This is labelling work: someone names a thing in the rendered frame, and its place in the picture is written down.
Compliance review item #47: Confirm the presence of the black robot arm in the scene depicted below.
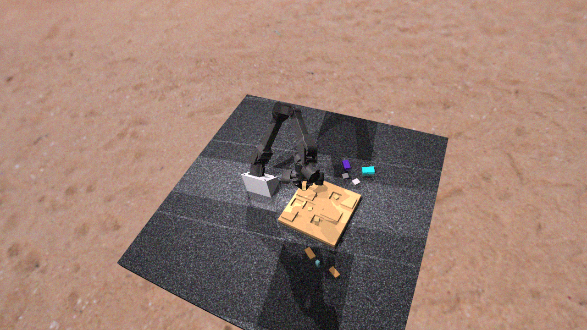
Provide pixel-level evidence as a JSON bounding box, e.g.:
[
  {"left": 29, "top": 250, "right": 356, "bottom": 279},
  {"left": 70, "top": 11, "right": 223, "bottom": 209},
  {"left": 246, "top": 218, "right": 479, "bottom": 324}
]
[{"left": 248, "top": 102, "right": 320, "bottom": 183}]

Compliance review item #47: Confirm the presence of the teal rectangular block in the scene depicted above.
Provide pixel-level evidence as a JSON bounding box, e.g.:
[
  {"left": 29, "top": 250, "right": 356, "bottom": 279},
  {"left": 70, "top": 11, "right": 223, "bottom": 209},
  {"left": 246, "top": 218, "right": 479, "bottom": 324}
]
[{"left": 362, "top": 166, "right": 375, "bottom": 175}]

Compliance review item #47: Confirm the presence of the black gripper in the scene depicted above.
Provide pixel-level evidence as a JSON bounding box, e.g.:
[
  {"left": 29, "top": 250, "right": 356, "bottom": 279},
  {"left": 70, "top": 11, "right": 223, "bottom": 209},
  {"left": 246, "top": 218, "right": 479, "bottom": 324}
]
[{"left": 282, "top": 170, "right": 324, "bottom": 190}]

